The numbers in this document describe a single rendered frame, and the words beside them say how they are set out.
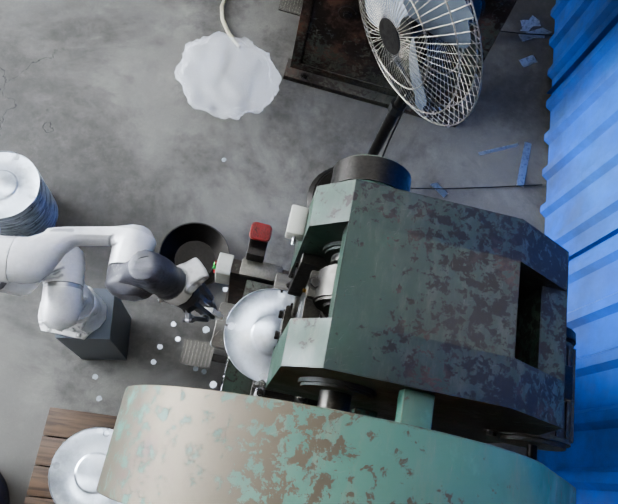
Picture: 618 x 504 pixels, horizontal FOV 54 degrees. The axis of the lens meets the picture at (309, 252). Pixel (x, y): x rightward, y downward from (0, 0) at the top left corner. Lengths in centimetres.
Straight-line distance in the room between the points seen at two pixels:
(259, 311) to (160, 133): 137
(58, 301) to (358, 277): 98
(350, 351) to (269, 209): 176
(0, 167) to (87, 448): 115
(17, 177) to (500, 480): 214
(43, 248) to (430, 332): 90
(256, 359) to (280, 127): 149
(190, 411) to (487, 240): 68
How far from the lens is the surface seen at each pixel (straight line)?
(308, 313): 147
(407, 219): 123
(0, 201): 261
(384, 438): 87
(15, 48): 335
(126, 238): 151
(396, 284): 118
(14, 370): 273
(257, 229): 196
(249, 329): 184
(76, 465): 225
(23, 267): 152
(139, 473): 100
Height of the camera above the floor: 258
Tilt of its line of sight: 69 degrees down
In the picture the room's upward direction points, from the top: 25 degrees clockwise
